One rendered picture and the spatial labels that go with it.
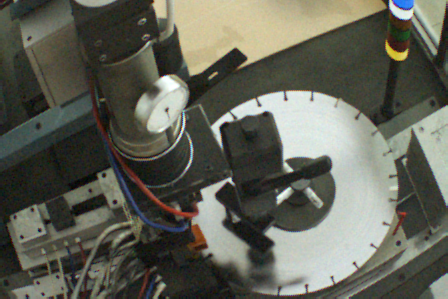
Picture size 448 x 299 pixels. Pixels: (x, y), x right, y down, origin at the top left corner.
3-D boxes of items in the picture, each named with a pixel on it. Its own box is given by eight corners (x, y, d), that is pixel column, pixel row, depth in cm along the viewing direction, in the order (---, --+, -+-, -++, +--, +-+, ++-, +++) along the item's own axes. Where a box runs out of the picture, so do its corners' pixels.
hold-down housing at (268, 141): (273, 176, 95) (269, 94, 77) (283, 210, 93) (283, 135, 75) (229, 188, 94) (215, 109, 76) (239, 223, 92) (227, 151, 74)
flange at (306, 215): (282, 147, 110) (282, 139, 108) (347, 176, 107) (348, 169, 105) (245, 213, 106) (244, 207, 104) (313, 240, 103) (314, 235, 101)
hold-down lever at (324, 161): (311, 129, 84) (312, 116, 81) (334, 175, 81) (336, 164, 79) (245, 158, 83) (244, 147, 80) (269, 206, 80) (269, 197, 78)
